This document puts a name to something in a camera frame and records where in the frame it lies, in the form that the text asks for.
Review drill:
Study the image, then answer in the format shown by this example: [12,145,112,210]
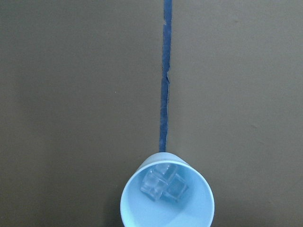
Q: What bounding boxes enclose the clear ice cube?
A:
[154,163,178,183]
[162,174,189,202]
[140,170,168,201]

